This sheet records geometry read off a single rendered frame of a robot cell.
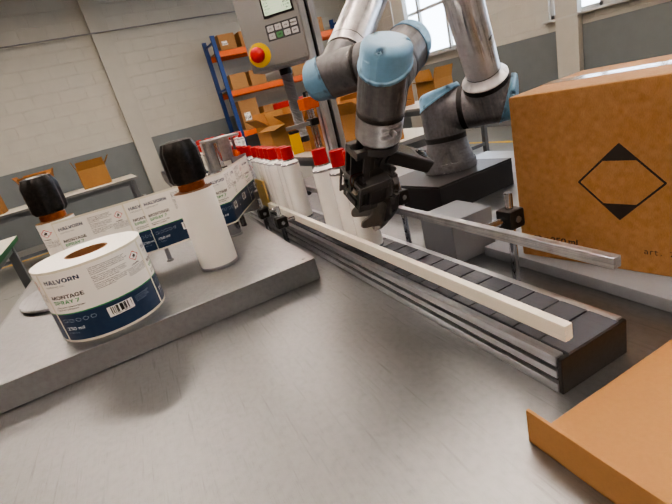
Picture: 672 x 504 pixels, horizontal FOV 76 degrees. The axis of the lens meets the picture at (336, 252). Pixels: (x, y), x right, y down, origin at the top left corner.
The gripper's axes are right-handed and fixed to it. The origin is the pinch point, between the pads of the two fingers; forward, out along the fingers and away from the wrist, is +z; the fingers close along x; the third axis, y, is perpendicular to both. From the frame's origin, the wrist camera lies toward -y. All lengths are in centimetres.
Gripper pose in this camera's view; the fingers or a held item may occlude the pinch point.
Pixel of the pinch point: (378, 223)
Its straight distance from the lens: 86.0
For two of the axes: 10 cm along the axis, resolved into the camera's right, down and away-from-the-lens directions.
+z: -0.1, 6.8, 7.4
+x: 4.9, 6.4, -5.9
